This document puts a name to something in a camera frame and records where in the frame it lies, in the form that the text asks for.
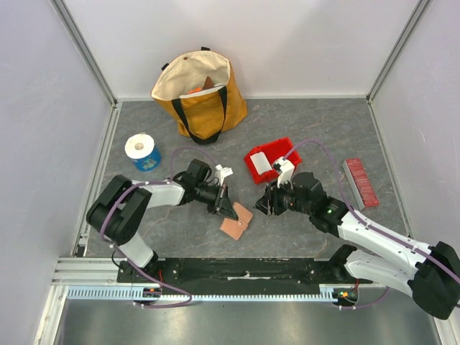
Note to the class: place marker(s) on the tan leather card holder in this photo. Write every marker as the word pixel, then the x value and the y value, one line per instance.
pixel 235 228

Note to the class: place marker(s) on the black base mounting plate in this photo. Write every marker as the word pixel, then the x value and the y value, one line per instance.
pixel 249 275

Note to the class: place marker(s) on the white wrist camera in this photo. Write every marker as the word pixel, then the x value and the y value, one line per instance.
pixel 221 173
pixel 285 169

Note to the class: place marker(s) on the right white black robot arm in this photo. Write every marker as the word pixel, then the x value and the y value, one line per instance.
pixel 429 274

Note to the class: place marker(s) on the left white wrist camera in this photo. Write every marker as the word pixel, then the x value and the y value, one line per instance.
pixel 221 173

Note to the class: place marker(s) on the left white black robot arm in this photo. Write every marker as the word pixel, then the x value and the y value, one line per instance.
pixel 118 211

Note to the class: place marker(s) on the slotted cable duct rail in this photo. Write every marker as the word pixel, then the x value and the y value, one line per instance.
pixel 325 294

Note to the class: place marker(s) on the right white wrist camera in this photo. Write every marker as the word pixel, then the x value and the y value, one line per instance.
pixel 285 169

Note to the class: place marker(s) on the red rectangular box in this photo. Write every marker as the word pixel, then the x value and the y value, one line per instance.
pixel 361 186

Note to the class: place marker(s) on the yellow canvas tote bag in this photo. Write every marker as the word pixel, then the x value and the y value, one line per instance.
pixel 204 115

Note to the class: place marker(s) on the white card stack in bin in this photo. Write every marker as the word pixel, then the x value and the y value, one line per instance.
pixel 260 163

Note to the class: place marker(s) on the orange item inside bag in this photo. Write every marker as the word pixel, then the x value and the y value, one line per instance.
pixel 195 90

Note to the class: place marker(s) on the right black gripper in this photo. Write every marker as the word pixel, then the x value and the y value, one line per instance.
pixel 272 200

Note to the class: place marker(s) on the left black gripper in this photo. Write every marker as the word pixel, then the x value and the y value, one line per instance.
pixel 226 210

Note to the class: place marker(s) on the red plastic bin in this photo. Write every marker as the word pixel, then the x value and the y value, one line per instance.
pixel 273 150

